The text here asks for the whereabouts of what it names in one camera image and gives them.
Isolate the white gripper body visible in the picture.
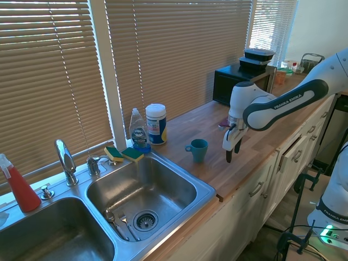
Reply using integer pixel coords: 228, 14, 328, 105
222, 123, 249, 153

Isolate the teal ceramic mug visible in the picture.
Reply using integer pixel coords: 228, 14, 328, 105
185, 139, 209, 164

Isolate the stainless steel double sink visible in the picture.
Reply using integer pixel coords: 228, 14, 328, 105
0, 150, 218, 261

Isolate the sink drain strainer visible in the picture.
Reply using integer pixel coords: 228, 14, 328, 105
133, 209, 159, 233

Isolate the chrome sink knob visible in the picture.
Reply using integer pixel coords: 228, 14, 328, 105
40, 185, 55, 201

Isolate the beige window blind over sink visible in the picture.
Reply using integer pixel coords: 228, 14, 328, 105
0, 0, 115, 195

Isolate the black microwave oven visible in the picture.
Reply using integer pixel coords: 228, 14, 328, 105
212, 64, 278, 107

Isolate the black plastic food container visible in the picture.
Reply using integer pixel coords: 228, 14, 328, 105
243, 48, 276, 62
238, 56, 270, 72

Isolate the disinfecting wipes canister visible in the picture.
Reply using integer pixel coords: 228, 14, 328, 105
145, 103, 168, 146

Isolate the black table clamp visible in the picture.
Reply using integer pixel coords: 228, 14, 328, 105
293, 168, 331, 194
277, 220, 318, 257

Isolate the orange lidded container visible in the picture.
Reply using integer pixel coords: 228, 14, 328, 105
275, 67, 293, 85

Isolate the clear dish soap bottle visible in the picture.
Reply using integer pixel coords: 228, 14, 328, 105
128, 108, 151, 154

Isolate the clear small jar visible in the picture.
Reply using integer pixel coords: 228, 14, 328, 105
282, 59, 299, 73

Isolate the yellow green sponge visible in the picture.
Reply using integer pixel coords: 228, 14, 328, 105
104, 146, 125, 163
121, 147, 145, 164

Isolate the wide beige window blind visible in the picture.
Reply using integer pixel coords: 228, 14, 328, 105
104, 0, 254, 132

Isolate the black undercounter appliance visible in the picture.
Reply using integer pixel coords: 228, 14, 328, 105
316, 95, 348, 175

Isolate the narrow pale window blind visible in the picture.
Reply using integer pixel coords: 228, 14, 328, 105
248, 0, 299, 69

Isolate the metal fork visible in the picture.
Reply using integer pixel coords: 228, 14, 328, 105
117, 212, 142, 243

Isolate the metal spoon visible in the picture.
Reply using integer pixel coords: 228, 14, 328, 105
104, 209, 130, 243

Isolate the chrome arched faucet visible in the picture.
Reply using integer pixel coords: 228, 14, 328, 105
54, 139, 79, 187

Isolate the red spray bottle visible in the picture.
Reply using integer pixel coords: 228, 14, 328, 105
0, 153, 42, 214

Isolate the dark wire caddy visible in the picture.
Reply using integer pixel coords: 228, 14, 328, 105
300, 53, 325, 74

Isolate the chrome faucet handle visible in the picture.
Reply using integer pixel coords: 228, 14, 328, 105
86, 155, 118, 176

